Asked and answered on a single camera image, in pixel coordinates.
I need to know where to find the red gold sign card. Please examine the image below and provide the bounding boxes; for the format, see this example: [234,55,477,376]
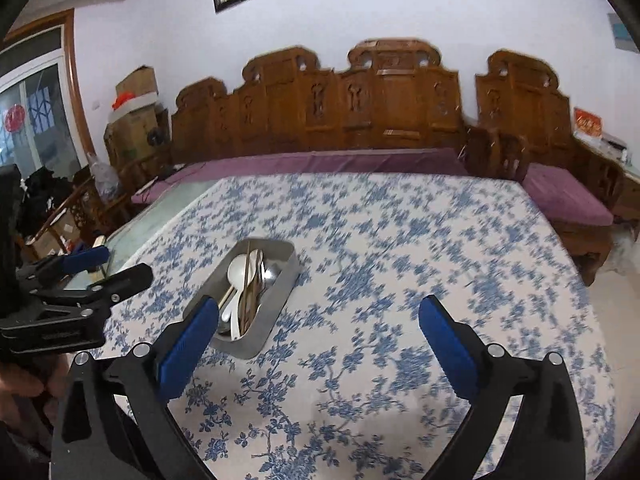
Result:
[574,107,603,139]

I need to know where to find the long white ceramic spoon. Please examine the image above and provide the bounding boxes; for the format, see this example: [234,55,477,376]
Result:
[220,249,260,323]

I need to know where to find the rectangular metal tray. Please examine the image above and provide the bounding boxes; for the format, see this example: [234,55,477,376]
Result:
[184,238,300,360]

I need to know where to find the carved wooden armchair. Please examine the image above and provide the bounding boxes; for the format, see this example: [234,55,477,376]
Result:
[475,50,614,285]

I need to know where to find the round white ceramic spoon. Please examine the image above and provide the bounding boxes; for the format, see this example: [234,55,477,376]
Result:
[220,254,247,323]

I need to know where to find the wall electrical panel box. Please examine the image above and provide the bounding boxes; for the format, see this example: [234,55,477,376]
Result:
[608,13,639,53]

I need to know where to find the stacked cardboard boxes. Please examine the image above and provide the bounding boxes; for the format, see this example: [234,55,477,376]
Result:
[103,65,170,170]

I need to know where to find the small black fan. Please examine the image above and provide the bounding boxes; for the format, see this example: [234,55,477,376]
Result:
[146,128,166,148]

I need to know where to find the wooden side table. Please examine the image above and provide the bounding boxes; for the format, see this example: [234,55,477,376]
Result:
[575,136,639,230]

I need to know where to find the carved wooden sofa bench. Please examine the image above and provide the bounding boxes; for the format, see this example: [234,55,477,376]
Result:
[169,37,501,181]

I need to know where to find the plain steel spoon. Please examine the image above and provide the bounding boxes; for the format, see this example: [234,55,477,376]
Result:
[262,261,282,287]

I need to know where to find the blue floral tablecloth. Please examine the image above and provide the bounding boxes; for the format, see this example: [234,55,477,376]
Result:
[101,174,615,479]

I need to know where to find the light bamboo chopstick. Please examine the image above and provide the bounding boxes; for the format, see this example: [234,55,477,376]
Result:
[218,286,236,312]

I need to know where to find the small gold white box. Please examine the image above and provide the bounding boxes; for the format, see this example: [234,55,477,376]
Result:
[91,235,110,279]

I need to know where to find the wooden side chair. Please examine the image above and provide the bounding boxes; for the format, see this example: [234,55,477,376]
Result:
[16,156,164,258]

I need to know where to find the dark wooden chopstick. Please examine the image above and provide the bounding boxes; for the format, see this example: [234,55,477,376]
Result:
[244,252,264,334]
[239,240,252,336]

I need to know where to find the purple armchair cushion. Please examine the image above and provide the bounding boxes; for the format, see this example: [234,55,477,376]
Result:
[522,162,614,226]

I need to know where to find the person's left hand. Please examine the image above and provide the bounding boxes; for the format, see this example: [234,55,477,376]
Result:
[1,354,70,429]

